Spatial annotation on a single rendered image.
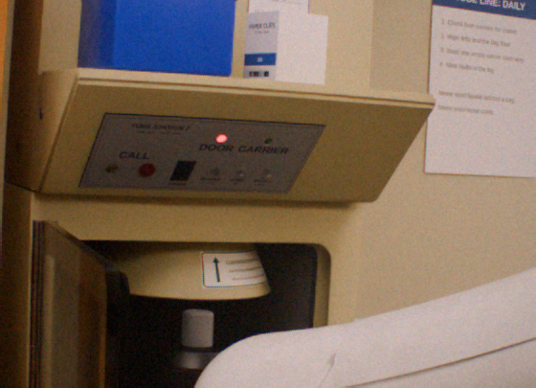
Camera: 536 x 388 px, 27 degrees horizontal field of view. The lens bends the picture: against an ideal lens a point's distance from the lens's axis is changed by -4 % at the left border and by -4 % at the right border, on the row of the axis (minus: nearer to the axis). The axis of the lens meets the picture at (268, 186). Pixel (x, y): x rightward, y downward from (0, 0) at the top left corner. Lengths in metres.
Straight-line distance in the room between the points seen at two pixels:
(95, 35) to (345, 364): 0.42
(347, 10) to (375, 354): 0.56
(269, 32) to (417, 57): 0.70
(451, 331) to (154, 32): 0.42
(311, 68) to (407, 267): 0.72
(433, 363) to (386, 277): 1.08
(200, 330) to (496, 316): 0.52
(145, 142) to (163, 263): 0.17
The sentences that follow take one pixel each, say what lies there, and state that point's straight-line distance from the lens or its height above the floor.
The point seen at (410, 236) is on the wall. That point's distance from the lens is 1.64.
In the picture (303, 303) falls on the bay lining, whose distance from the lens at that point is 1.12.
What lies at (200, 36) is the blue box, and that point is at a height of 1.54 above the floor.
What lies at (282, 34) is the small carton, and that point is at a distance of 0.95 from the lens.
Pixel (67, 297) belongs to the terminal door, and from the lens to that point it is 0.80.
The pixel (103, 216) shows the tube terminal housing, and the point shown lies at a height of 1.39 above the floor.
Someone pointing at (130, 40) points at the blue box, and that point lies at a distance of 0.88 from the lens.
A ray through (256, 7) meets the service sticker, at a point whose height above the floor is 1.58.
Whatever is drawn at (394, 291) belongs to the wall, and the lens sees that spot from 1.64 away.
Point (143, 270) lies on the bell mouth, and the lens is 1.06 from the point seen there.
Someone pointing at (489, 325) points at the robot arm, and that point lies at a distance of 0.54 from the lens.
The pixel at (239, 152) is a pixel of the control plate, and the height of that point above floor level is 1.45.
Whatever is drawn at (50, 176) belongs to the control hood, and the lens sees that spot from 0.93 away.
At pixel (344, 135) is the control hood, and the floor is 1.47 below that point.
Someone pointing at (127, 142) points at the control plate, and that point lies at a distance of 0.92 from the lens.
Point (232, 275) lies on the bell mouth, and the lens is 1.06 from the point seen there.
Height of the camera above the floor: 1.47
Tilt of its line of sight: 3 degrees down
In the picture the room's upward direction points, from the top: 3 degrees clockwise
